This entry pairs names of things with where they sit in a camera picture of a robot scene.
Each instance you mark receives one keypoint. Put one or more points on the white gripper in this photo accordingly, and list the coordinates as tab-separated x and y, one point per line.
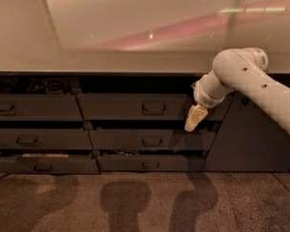
202	95

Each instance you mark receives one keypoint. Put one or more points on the grey drawer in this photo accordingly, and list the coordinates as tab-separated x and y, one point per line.
50	108
165	107
71	164
48	139
150	163
151	140

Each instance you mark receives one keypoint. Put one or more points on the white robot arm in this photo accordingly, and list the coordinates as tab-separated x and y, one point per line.
241	70

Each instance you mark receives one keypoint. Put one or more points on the white item in drawer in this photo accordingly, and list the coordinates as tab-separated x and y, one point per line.
45	156

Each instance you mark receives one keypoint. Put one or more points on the dark items in drawer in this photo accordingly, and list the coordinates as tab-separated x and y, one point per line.
33	85

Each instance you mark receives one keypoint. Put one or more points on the grey cabinet door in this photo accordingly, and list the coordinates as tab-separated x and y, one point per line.
248	140

